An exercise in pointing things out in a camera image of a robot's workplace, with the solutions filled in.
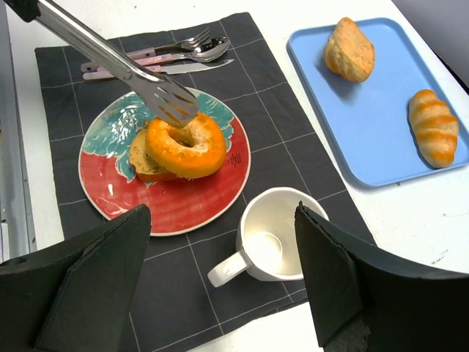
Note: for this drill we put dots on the white ceramic mug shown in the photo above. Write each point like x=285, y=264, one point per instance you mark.
x=266, y=246

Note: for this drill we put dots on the pale triangular scone bread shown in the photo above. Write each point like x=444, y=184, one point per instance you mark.
x=349, y=53

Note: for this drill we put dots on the pink handled spoon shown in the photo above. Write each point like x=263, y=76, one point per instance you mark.
x=205, y=52

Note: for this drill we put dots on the blue plastic tray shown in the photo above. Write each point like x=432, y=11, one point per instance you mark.
x=368, y=122

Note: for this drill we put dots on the dark grid placemat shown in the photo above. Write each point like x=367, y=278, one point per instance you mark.
x=175, y=307

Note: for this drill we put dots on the metal serving tongs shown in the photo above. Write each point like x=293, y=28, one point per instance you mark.
x=167, y=99

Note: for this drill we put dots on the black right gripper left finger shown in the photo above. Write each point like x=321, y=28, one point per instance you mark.
x=75, y=295

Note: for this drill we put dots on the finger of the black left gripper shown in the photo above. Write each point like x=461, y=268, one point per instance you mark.
x=27, y=10

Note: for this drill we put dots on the red and teal plate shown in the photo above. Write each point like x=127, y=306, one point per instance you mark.
x=176, y=206

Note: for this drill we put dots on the orange glazed donut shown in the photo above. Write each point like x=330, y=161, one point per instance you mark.
x=197, y=150

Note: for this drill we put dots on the brown cake slice bread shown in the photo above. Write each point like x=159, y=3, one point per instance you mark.
x=147, y=170

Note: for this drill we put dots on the striped crescent roll bread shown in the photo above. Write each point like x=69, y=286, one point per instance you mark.
x=434, y=127

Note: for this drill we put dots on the pink handled knife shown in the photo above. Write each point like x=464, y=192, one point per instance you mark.
x=167, y=69

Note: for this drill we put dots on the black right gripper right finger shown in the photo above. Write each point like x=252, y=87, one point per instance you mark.
x=363, y=298

